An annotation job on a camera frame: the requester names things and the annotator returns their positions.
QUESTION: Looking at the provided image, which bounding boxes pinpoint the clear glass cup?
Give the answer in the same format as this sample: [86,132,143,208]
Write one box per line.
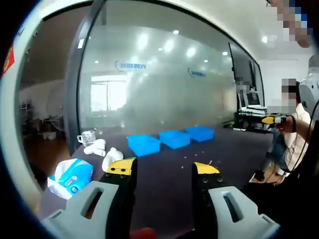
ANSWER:
[76,130,97,147]

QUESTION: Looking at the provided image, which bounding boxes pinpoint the cluttered office desk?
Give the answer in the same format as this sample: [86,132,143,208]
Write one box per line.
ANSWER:
[234,107,269,130]

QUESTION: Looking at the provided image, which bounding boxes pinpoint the black cable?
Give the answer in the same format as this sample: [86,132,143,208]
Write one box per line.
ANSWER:
[274,99,319,186]

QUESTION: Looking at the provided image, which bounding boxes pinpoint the blue white tissue pack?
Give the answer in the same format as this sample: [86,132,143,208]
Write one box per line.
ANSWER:
[47,158,94,200]

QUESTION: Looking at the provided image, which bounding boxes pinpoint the desktop computer monitor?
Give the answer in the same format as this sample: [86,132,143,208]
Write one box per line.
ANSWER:
[238,91,261,108]

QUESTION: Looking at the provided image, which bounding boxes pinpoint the person's left hand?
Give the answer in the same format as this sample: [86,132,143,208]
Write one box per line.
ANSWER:
[129,227,160,239]

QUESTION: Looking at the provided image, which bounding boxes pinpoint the blue glass logo sticker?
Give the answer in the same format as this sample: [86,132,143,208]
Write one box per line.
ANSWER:
[187,66,207,78]
[114,59,148,73]

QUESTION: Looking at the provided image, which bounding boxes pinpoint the white plastic bottles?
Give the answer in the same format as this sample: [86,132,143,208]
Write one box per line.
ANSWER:
[102,147,125,172]

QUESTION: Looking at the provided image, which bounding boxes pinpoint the red diamond door sticker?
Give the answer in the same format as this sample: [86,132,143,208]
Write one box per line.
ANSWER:
[1,46,16,77]

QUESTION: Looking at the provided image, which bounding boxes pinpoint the dark metal door frame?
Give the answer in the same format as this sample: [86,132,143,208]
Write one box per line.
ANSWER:
[63,0,110,160]

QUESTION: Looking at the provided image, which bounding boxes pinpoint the white grey chest device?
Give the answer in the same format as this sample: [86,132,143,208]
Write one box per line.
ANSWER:
[298,56,319,115]

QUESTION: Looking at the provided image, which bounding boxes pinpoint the black wall screen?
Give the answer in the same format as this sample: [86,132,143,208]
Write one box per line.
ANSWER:
[228,42,257,88]

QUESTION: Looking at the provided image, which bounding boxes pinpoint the person's right hand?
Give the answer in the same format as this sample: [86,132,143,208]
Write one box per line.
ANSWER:
[279,116,298,134]

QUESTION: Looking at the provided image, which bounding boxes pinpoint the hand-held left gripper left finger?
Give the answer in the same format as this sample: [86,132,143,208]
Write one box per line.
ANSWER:
[41,156,139,239]

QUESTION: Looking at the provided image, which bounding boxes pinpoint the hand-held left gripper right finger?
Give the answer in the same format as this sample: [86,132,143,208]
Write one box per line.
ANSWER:
[191,161,282,239]

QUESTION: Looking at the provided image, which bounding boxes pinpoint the blue plastic bin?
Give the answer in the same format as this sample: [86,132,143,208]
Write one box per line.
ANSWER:
[185,125,215,143]
[159,129,191,150]
[126,134,160,158]

